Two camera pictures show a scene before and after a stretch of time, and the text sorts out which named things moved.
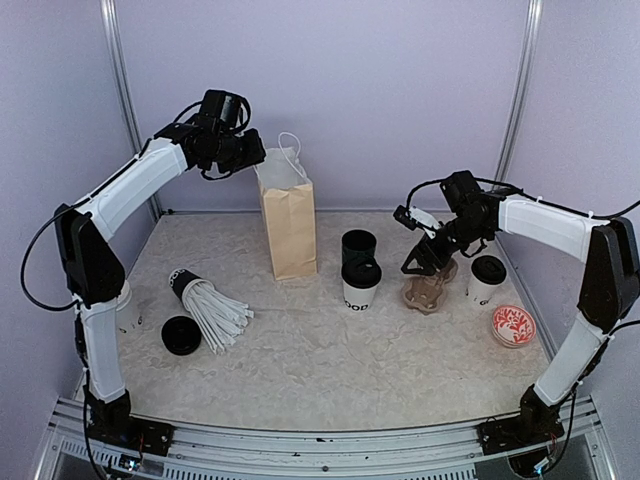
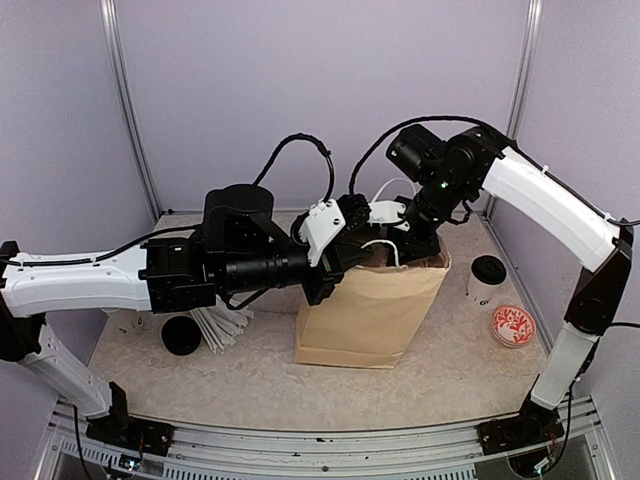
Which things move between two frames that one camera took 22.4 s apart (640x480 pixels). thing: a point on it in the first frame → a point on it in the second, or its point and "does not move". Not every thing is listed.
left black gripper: [257, 150] → [336, 259]
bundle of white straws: [218, 316] does not move
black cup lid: [489, 270] does not move
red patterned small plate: [512, 326] does not move
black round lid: [181, 335] does not move
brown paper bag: [287, 193] → [371, 317]
